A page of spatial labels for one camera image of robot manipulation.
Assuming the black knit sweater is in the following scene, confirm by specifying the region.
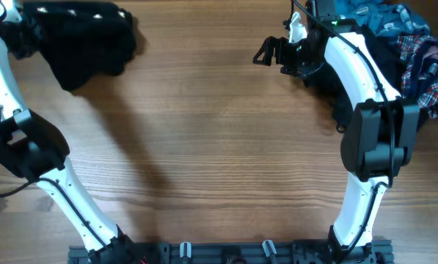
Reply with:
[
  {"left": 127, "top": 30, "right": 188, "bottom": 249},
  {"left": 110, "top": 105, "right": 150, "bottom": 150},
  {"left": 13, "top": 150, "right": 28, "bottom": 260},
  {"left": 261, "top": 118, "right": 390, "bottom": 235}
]
[{"left": 23, "top": 1, "right": 137, "bottom": 92}]

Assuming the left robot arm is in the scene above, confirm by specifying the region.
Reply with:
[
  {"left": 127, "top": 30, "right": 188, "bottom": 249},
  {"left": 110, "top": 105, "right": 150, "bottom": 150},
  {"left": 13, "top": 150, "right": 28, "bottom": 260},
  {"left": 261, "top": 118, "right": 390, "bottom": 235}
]
[{"left": 0, "top": 1, "right": 142, "bottom": 263}]

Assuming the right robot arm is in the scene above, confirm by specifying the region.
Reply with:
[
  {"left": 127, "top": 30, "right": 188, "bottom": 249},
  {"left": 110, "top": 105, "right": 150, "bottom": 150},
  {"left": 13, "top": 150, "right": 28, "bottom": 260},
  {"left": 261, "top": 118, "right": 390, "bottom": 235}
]
[{"left": 252, "top": 1, "right": 420, "bottom": 263}]

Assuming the black garment underneath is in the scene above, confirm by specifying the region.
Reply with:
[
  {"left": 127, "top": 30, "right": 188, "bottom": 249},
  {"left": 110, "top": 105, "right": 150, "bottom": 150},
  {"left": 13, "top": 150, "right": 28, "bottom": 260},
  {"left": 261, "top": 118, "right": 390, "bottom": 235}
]
[{"left": 302, "top": 24, "right": 431, "bottom": 135}]

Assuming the blue patterned garment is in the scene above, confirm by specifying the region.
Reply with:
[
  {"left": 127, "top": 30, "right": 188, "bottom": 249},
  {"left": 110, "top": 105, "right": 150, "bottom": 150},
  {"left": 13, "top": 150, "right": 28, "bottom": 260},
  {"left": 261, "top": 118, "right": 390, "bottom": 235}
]
[{"left": 335, "top": 0, "right": 431, "bottom": 37}]

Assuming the red plaid shirt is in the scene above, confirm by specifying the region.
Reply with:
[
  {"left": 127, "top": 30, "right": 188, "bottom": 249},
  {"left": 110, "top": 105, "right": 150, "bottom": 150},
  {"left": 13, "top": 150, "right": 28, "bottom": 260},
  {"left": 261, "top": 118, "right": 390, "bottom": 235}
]
[{"left": 389, "top": 35, "right": 438, "bottom": 119}]

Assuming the right black camera cable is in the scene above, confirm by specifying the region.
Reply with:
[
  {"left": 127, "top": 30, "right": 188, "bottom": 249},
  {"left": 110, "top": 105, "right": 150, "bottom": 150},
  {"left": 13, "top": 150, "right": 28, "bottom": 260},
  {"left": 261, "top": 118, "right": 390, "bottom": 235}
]
[{"left": 290, "top": 0, "right": 396, "bottom": 257}]

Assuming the black camera cable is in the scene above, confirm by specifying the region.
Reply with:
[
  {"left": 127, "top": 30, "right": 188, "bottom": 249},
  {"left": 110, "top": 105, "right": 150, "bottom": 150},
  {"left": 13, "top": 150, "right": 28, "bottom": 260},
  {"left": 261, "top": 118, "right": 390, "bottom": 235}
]
[
  {"left": 0, "top": 62, "right": 109, "bottom": 250},
  {"left": 290, "top": 0, "right": 396, "bottom": 257}
]

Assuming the left black camera cable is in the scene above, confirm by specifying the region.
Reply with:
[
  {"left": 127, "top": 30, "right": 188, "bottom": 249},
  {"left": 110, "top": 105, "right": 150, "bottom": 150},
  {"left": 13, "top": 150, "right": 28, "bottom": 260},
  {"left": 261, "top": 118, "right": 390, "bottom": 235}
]
[{"left": 0, "top": 62, "right": 109, "bottom": 250}]

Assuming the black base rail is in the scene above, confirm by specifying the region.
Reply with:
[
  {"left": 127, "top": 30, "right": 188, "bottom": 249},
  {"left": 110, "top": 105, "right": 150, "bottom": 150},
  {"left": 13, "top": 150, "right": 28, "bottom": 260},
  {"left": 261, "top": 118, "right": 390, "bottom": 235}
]
[{"left": 67, "top": 239, "right": 395, "bottom": 264}]

